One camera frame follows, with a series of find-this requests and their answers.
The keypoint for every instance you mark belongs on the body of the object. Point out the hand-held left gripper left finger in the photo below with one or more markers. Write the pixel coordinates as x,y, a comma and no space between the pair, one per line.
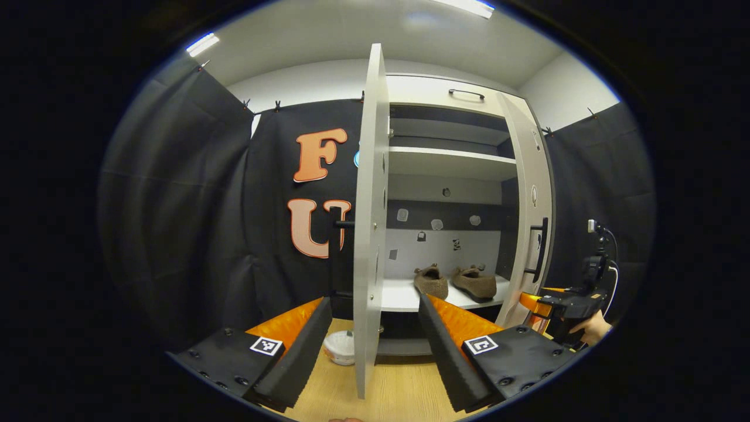
304,351

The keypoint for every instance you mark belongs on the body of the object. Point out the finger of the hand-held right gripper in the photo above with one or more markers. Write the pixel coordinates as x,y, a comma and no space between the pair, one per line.
554,289
534,303

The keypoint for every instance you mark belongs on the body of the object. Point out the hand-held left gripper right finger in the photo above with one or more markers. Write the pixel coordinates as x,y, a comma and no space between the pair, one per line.
445,351

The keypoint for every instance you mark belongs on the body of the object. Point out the brown fuzzy shoe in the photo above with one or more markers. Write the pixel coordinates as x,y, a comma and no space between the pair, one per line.
432,284
477,284

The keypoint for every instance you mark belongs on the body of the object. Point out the white cabinet door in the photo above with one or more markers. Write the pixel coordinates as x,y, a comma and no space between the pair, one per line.
369,234
524,158

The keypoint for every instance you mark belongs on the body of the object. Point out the white shoe cabinet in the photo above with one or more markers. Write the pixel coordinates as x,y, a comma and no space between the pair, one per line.
445,164

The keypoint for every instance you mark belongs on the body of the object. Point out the white cabinet drawer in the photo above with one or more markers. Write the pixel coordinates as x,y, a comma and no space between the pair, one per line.
422,91

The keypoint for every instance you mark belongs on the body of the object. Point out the white round bowl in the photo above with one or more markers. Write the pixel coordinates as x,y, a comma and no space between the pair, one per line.
340,349

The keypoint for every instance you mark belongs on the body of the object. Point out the black backdrop cloth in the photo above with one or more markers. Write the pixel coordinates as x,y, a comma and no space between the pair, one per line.
592,176
205,205

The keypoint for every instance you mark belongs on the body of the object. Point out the ceiling light strip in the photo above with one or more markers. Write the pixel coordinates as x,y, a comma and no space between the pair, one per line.
202,44
469,7

